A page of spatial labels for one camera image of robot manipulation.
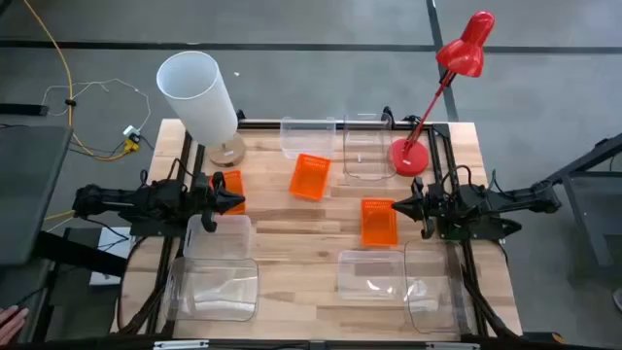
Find red desk lamp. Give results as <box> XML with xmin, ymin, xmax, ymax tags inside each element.
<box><xmin>388</xmin><ymin>10</ymin><xmax>496</xmax><ymax>178</ymax></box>

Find dark metal table frame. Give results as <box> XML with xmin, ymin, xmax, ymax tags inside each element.
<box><xmin>532</xmin><ymin>131</ymin><xmax>622</xmax><ymax>268</ymax></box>

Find black flat bar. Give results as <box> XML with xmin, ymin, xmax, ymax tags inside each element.
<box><xmin>0</xmin><ymin>102</ymin><xmax>50</xmax><ymax>117</ymax></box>

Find black aluminium frame rails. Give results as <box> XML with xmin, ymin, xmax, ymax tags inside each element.
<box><xmin>145</xmin><ymin>128</ymin><xmax>208</xmax><ymax>337</ymax></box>
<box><xmin>427</xmin><ymin>122</ymin><xmax>492</xmax><ymax>337</ymax></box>

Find thin white cable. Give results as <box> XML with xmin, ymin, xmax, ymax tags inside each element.
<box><xmin>41</xmin><ymin>77</ymin><xmax>153</xmax><ymax>135</ymax></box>

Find orange plastic basket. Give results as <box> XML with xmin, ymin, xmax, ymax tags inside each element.
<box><xmin>360</xmin><ymin>197</ymin><xmax>399</xmax><ymax>248</ymax></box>
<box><xmin>289</xmin><ymin>153</ymin><xmax>332</xmax><ymax>202</ymax></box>
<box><xmin>209</xmin><ymin>169</ymin><xmax>247</xmax><ymax>216</ymax></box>

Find person's hand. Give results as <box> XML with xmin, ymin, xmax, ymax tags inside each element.
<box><xmin>0</xmin><ymin>304</ymin><xmax>29</xmax><ymax>344</ymax></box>

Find white box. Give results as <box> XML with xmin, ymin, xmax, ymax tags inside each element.
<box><xmin>88</xmin><ymin>226</ymin><xmax>133</xmax><ymax>288</ymax></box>

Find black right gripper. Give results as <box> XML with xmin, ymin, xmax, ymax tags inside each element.
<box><xmin>391</xmin><ymin>176</ymin><xmax>437</xmax><ymax>240</ymax></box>

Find black rail with silver brackets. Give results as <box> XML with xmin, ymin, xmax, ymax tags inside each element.
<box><xmin>0</xmin><ymin>333</ymin><xmax>622</xmax><ymax>350</ymax></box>

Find white cylinder shade table lamp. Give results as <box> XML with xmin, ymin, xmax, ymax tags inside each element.
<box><xmin>155</xmin><ymin>50</ymin><xmax>248</xmax><ymax>169</ymax></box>

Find black aluminium frame rail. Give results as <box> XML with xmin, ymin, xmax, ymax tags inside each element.
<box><xmin>236</xmin><ymin>119</ymin><xmax>436</xmax><ymax>132</ymax></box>

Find grey desk top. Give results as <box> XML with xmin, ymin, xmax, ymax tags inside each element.
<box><xmin>0</xmin><ymin>124</ymin><xmax>74</xmax><ymax>266</ymax></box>

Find yellow cable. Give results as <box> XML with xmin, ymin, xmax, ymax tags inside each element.
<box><xmin>21</xmin><ymin>0</ymin><xmax>142</xmax><ymax>162</ymax></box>

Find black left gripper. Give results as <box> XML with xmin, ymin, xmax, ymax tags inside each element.
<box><xmin>202</xmin><ymin>171</ymin><xmax>247</xmax><ymax>233</ymax></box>

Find small clear plastic bin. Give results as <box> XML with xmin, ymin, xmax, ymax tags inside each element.
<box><xmin>183</xmin><ymin>213</ymin><xmax>254</xmax><ymax>262</ymax></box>
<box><xmin>279</xmin><ymin>115</ymin><xmax>337</xmax><ymax>160</ymax></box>
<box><xmin>336</xmin><ymin>249</ymin><xmax>407</xmax><ymax>302</ymax></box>

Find black diagonal beam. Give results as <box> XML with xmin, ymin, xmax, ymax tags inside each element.
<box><xmin>31</xmin><ymin>230</ymin><xmax>128</xmax><ymax>278</ymax></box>

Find black cable bundle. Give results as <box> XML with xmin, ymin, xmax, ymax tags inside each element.
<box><xmin>114</xmin><ymin>235</ymin><xmax>169</xmax><ymax>336</ymax></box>
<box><xmin>459</xmin><ymin>242</ymin><xmax>524</xmax><ymax>341</ymax></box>

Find large clear plastic bin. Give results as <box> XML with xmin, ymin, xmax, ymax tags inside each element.
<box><xmin>403</xmin><ymin>236</ymin><xmax>471</xmax><ymax>336</ymax></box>
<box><xmin>163</xmin><ymin>256</ymin><xmax>260</xmax><ymax>324</ymax></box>
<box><xmin>342</xmin><ymin>113</ymin><xmax>397</xmax><ymax>183</ymax></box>

